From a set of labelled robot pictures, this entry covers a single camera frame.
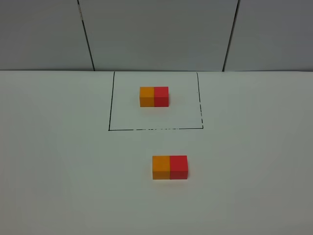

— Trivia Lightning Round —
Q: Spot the red template block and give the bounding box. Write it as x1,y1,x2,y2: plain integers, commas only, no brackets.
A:
154,87,169,107

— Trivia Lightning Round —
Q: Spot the orange template block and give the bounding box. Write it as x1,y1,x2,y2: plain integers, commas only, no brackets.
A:
139,87,154,107

